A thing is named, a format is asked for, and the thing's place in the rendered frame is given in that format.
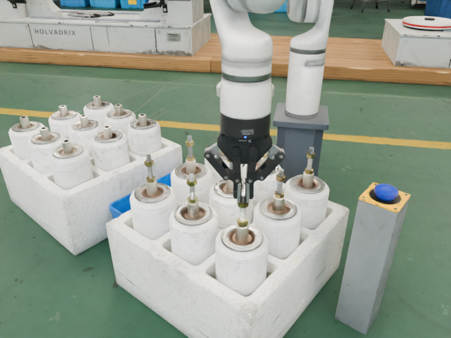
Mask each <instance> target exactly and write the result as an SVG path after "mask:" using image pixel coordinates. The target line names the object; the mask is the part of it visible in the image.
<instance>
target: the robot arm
mask: <svg viewBox="0 0 451 338"><path fill-rule="evenodd" d="M209 1H210V5H211V9H212V12H213V17H214V20H215V25H216V28H217V33H218V36H219V40H220V43H221V82H219V83H218V84H217V86H216V88H217V96H218V97H220V134H219V136H218V138H217V143H215V144H213V145H212V146H206V147H205V153H204V157H205V159H206V160H207V161H208V162H209V163H210V164H211V165H212V166H213V168H214V169H215V170H216V171H217V173H218V174H219V175H220V176H221V177H222V178H223V179H224V180H231V181H232V182H233V183H234V187H233V198H234V199H237V203H240V202H241V197H242V178H241V164H247V169H246V178H245V195H246V203H249V202H250V199H253V197H254V183H255V182H256V181H257V180H260V181H263V180H265V179H266V177H267V176H268V175H269V174H270V173H271V172H272V171H273V170H274V169H275V168H276V167H277V166H278V165H279V164H280V163H281V162H282V161H283V160H284V158H285V152H284V149H283V147H282V146H279V147H278V146H276V145H274V144H273V143H272V138H271V136H270V116H271V103H272V97H273V95H274V85H273V84H272V83H271V72H272V50H273V44H272V38H271V37H270V36H269V35H268V34H267V33H265V32H263V31H261V30H259V29H257V28H255V27H254V26H253V25H252V24H251V22H250V19H249V16H248V12H250V13H261V14H267V13H272V12H274V11H276V10H277V9H279V8H280V7H281V6H282V5H283V4H284V3H285V1H286V0H209ZM333 6H334V0H287V15H288V17H289V19H290V20H291V21H294V22H299V23H301V22H303V23H315V25H314V27H313V28H312V29H310V30H309V31H308V32H305V33H304V34H301V35H298V36H295V37H294V38H292V39H291V42H290V50H289V67H288V76H287V92H286V101H285V114H286V115H288V116H289V117H292V118H295V119H312V118H315V117H317V116H318V113H319V102H320V97H321V86H322V80H323V70H324V64H325V53H326V48H327V42H328V34H329V28H330V21H331V16H332V10H333ZM219 149H220V150H221V151H222V152H223V154H224V155H225V156H226V158H227V159H228V160H229V161H230V162H232V163H233V170H231V169H230V168H229V167H228V166H227V164H226V163H225V162H224V161H223V160H222V159H221V157H220V151H219ZM269 150H270V151H269ZM267 151H269V153H268V158H267V159H266V160H265V161H264V162H263V163H262V165H261V166H260V167H259V168H258V169H257V170H256V163H257V162H259V161H260V160H261V159H262V157H263V156H264V155H265V154H266V153H267Z"/></svg>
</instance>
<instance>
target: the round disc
mask: <svg viewBox="0 0 451 338"><path fill-rule="evenodd" d="M402 23H403V25H405V26H408V27H412V28H414V29H418V30H431V31H439V30H449V29H451V19H447V18H443V17H428V16H412V17H405V18H403V21H402Z"/></svg>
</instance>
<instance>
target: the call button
mask: <svg viewBox="0 0 451 338"><path fill-rule="evenodd" d="M374 193H375V194H376V196H377V197H378V198H379V199H381V200H384V201H392V200H393V199H395V198H396V197H397V196H398V193H399V191H398V190H397V189H396V188H395V187H394V186H392V185H390V184H378V185H376V186H375V187H374Z"/></svg>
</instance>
